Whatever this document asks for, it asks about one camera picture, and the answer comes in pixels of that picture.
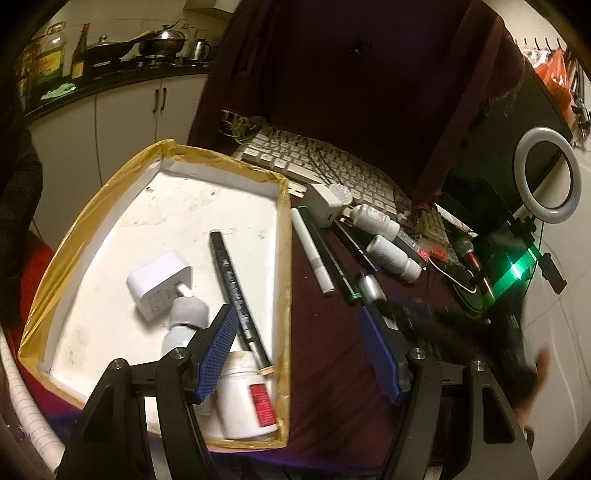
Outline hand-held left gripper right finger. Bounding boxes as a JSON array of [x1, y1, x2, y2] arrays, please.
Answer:
[[360, 305, 540, 480]]

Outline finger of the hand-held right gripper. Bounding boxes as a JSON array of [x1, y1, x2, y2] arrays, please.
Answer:
[[372, 298, 444, 344]]

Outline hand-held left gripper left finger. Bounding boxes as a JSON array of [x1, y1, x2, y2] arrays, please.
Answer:
[[55, 303, 239, 480]]

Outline short silver tube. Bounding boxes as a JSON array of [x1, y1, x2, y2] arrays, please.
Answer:
[[356, 272, 386, 305]]

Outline large white bottle red label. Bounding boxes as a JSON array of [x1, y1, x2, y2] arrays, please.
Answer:
[[215, 351, 283, 440]]

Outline small white bottle grey cap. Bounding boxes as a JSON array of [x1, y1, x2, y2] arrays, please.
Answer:
[[161, 295, 209, 358]]

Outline white bottle red print label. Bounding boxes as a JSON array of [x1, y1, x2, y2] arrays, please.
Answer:
[[367, 234, 423, 283]]

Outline black marker pen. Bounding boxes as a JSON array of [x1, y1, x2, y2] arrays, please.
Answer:
[[209, 230, 275, 376]]

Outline white charger with prongs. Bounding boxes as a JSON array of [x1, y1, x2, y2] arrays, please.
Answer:
[[126, 250, 197, 322]]

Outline black pen green rings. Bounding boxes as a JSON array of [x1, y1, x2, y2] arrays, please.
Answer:
[[297, 205, 362, 303]]

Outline white plastic bottle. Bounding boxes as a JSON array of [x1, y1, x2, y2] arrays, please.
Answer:
[[349, 203, 402, 241]]

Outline white charger with port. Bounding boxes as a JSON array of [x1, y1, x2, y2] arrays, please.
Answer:
[[302, 183, 345, 229]]

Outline white box yellow tape rim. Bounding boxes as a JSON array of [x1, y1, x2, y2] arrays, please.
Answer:
[[17, 137, 293, 455]]

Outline person's right hand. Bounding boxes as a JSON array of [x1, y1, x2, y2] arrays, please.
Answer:
[[510, 346, 555, 444]]

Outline dark table cloth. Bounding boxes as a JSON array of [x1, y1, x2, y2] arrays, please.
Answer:
[[203, 198, 522, 480]]

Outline red and silver microphone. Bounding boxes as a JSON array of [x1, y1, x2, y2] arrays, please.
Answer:
[[450, 235, 492, 289]]

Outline thin black pen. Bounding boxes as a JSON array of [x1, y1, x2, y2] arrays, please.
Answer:
[[332, 220, 382, 273]]

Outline black light stand clamp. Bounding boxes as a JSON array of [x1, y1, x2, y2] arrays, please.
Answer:
[[508, 217, 568, 294]]

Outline white pen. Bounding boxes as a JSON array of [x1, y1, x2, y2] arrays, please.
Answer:
[[290, 207, 336, 296]]

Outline grid paper notebook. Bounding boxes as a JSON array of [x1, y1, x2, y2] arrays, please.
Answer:
[[0, 323, 65, 467]]

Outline white keyboard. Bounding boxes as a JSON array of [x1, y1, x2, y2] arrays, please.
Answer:
[[231, 127, 451, 243]]

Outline maroon cloth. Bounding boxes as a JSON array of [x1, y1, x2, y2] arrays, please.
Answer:
[[187, 0, 525, 217]]

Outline black monitor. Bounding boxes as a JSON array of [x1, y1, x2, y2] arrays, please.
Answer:
[[441, 62, 575, 222]]

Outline white base cabinet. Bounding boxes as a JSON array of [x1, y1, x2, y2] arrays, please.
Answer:
[[28, 71, 208, 232]]

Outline orange plastic bag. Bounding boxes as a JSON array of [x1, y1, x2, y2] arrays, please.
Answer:
[[531, 48, 573, 109]]

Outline black kitchen counter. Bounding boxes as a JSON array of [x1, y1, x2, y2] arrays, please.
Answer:
[[23, 58, 215, 123]]

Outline steel kettle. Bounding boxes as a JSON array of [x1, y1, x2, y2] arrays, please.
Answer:
[[187, 38, 215, 62]]

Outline green rag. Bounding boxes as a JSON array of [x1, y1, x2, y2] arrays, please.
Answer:
[[39, 82, 77, 101]]

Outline steel pot with lid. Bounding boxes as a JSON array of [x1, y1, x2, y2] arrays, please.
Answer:
[[137, 24, 186, 58]]

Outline black wok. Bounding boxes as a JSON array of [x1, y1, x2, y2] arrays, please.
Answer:
[[87, 31, 158, 65]]

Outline dark sauce bottle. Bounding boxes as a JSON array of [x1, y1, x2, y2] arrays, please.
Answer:
[[70, 23, 90, 86]]

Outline cooking oil bottle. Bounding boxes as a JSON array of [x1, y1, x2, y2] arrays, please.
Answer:
[[30, 23, 68, 93]]

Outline group of glass jars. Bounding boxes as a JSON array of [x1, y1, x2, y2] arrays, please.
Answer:
[[14, 41, 35, 97]]

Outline white cable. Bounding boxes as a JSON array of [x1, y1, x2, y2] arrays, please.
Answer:
[[431, 263, 478, 296]]

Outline white ring light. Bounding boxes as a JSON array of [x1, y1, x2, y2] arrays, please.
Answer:
[[512, 127, 583, 227]]

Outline black cable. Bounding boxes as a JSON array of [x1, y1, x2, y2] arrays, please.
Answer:
[[305, 138, 370, 195]]

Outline wall hook rail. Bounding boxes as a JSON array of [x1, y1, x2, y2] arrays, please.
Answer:
[[515, 37, 568, 51]]

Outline white wall cabinet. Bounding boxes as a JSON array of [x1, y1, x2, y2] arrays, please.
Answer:
[[182, 0, 236, 12]]

